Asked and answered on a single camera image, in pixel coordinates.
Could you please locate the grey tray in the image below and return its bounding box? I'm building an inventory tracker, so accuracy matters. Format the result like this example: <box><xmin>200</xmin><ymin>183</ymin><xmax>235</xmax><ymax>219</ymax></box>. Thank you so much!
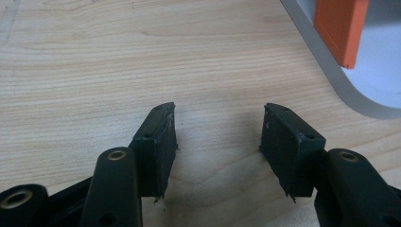
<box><xmin>279</xmin><ymin>0</ymin><xmax>401</xmax><ymax>120</ymax></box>

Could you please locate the orange block with line border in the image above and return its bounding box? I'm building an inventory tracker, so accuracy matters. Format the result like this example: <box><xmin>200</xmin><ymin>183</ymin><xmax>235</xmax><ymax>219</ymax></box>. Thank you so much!
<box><xmin>313</xmin><ymin>0</ymin><xmax>371</xmax><ymax>70</ymax></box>

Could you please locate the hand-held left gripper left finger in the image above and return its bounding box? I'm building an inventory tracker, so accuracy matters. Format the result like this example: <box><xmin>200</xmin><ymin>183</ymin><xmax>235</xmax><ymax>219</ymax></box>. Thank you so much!
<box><xmin>130</xmin><ymin>101</ymin><xmax>179</xmax><ymax>201</ymax></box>

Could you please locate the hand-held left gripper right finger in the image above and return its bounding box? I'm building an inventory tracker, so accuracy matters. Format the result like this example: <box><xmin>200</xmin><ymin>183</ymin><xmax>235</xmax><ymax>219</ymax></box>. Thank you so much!
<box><xmin>258</xmin><ymin>102</ymin><xmax>327</xmax><ymax>202</ymax></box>

